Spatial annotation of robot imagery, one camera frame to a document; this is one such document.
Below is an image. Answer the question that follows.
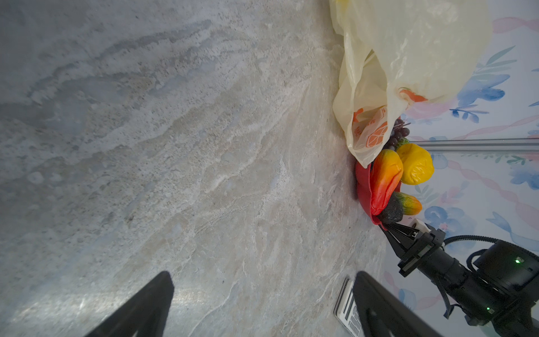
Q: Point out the red flower-shaped bowl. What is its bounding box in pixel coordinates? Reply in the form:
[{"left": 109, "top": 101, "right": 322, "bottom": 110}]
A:
[{"left": 355, "top": 162, "right": 401, "bottom": 227}]

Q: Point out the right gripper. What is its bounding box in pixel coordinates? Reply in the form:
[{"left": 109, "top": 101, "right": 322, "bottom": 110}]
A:
[{"left": 381, "top": 223, "right": 467, "bottom": 295}]

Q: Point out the yellow plastic bag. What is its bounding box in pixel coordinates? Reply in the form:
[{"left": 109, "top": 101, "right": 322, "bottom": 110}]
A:
[{"left": 330, "top": 1, "right": 492, "bottom": 166}]

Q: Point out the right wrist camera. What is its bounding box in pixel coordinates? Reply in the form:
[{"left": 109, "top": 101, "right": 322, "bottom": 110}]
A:
[{"left": 410, "top": 218, "right": 432, "bottom": 233}]

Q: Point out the white calculator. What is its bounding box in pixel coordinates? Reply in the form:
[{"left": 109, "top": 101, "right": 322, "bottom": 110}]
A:
[{"left": 334, "top": 277, "right": 364, "bottom": 337}]

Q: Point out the red yellow mango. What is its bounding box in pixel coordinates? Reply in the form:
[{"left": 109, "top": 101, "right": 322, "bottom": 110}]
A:
[{"left": 370, "top": 150, "right": 404, "bottom": 216}]

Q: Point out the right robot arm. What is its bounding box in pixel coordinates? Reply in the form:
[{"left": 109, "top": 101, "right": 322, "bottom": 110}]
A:
[{"left": 381, "top": 223, "right": 538, "bottom": 336}]

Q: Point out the yellow lemon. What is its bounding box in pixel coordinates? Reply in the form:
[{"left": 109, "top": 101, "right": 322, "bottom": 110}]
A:
[{"left": 397, "top": 143, "right": 435, "bottom": 185}]

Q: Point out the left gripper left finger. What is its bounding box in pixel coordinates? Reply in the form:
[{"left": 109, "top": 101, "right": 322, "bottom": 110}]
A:
[{"left": 88, "top": 271, "right": 174, "bottom": 336}]

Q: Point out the purple grape bunch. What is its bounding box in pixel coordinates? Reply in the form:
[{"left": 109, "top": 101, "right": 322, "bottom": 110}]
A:
[{"left": 383, "top": 118, "right": 410, "bottom": 150}]

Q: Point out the dark avocado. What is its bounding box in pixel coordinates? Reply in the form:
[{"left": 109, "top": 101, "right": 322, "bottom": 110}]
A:
[{"left": 377, "top": 192, "right": 404, "bottom": 225}]

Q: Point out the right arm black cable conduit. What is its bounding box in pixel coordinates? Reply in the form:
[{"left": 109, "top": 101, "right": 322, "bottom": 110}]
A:
[{"left": 444, "top": 234, "right": 539, "bottom": 262}]

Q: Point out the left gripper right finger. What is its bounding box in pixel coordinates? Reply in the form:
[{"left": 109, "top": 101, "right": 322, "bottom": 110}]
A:
[{"left": 352, "top": 271, "right": 441, "bottom": 337}]

